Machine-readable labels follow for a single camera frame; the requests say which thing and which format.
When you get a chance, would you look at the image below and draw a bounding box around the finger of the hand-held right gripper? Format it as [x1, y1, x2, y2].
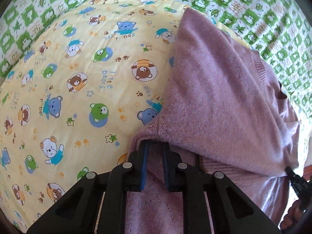
[285, 166, 308, 211]

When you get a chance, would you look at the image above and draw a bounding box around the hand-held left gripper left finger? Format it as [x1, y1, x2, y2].
[26, 141, 150, 234]

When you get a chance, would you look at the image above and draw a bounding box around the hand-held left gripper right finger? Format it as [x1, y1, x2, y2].
[161, 142, 281, 234]

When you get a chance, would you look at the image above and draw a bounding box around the purple knit sweater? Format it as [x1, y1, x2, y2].
[124, 7, 303, 234]

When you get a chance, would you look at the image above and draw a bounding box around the person's right hand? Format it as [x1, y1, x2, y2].
[280, 198, 306, 230]

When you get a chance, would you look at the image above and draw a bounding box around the yellow bear print bed sheet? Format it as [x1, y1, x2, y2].
[0, 0, 254, 232]

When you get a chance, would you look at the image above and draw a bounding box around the green checked printed quilt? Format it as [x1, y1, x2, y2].
[0, 0, 312, 132]

